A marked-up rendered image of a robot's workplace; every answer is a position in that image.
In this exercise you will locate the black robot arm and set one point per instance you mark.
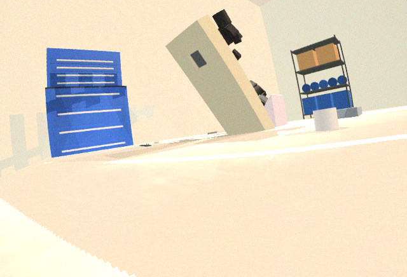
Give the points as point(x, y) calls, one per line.
point(231, 33)

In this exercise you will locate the light grey cylinder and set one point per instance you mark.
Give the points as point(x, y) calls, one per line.
point(326, 120)

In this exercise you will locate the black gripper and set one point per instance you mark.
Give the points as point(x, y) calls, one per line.
point(235, 52)

